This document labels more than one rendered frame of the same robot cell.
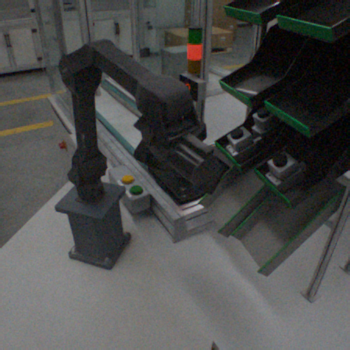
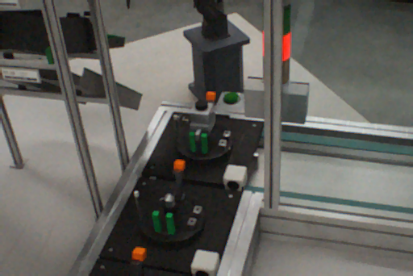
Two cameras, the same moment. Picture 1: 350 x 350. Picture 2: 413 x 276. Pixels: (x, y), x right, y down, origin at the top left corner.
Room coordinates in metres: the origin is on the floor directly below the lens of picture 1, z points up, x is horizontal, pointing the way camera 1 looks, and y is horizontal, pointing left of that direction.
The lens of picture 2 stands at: (1.76, -0.78, 1.86)
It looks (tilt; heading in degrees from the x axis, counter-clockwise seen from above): 38 degrees down; 138
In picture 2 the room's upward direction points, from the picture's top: 4 degrees counter-clockwise
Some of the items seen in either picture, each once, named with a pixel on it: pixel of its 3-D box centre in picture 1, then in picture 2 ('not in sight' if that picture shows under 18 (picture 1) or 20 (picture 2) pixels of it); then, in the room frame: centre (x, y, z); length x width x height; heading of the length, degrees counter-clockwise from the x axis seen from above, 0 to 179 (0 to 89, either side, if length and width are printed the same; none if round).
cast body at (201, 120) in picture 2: not in sight; (201, 118); (0.95, -0.07, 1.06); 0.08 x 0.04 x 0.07; 121
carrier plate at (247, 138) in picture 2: (193, 174); (205, 148); (0.95, -0.06, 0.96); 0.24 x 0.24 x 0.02; 31
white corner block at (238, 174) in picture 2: not in sight; (235, 178); (1.08, -0.10, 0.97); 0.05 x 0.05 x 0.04; 31
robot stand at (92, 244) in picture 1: (96, 223); (218, 64); (0.69, 0.23, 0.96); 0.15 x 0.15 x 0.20; 72
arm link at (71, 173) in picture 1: (87, 169); (212, 6); (0.69, 0.23, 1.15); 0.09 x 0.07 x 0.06; 135
